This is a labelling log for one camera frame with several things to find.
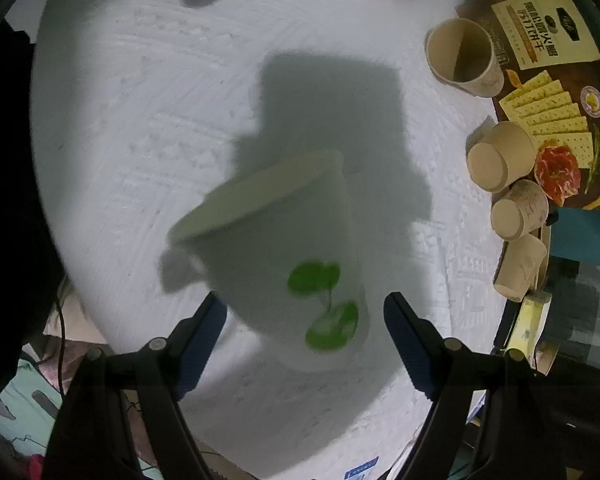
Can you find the brown cracker box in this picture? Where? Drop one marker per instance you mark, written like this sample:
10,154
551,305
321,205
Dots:
551,66

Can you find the brown paper cup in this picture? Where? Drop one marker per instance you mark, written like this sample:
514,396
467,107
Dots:
519,267
503,156
461,53
523,209

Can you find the blue white card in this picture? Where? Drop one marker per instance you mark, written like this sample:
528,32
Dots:
362,471

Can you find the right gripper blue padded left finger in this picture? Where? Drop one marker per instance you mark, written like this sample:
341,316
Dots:
195,339

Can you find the yellow tissue box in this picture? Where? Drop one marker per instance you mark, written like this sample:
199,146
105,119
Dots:
530,323

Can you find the white paper cup green print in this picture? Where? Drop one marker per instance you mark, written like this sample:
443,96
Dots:
278,248

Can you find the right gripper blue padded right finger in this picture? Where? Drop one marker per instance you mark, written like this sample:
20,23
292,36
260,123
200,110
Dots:
418,343

